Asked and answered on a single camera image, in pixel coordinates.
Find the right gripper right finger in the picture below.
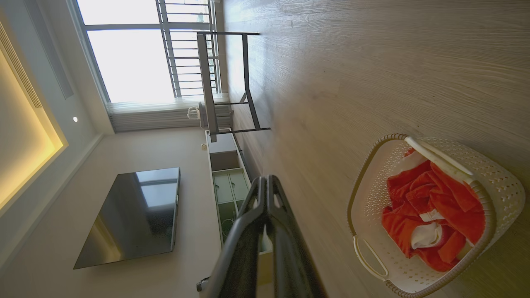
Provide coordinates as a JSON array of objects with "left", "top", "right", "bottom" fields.
[{"left": 268, "top": 175, "right": 328, "bottom": 298}]

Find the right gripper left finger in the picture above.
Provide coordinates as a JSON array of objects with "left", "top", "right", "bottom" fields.
[{"left": 206, "top": 176, "right": 268, "bottom": 298}]

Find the red cloth garment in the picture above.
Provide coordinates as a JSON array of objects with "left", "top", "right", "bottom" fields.
[{"left": 381, "top": 148, "right": 486, "bottom": 272}]

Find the white low TV cabinet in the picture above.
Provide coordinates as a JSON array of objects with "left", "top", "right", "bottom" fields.
[{"left": 205, "top": 129, "right": 275, "bottom": 298}]

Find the black flat screen television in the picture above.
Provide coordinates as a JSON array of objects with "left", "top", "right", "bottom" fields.
[{"left": 74, "top": 167, "right": 181, "bottom": 270}]

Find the white cloth piece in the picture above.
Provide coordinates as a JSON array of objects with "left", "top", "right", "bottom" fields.
[{"left": 410, "top": 223, "right": 443, "bottom": 250}]

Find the white sheer curtain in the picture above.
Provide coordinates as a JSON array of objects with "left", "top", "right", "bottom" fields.
[{"left": 106, "top": 93, "right": 232, "bottom": 133}]

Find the grey table with black legs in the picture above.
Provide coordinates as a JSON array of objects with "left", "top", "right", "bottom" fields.
[{"left": 196, "top": 31, "right": 272, "bottom": 143}]

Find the metal balcony railing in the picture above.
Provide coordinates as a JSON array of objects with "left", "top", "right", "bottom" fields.
[{"left": 157, "top": 0, "right": 221, "bottom": 98}]

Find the white perforated laundry basket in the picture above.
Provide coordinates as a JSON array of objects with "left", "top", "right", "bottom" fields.
[{"left": 347, "top": 133, "right": 526, "bottom": 298}]

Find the large window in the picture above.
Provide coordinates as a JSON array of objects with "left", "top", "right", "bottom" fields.
[{"left": 76, "top": 0, "right": 222, "bottom": 104}]

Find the long ceiling air vent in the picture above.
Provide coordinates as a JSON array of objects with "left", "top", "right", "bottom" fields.
[{"left": 0, "top": 21, "right": 43, "bottom": 109}]

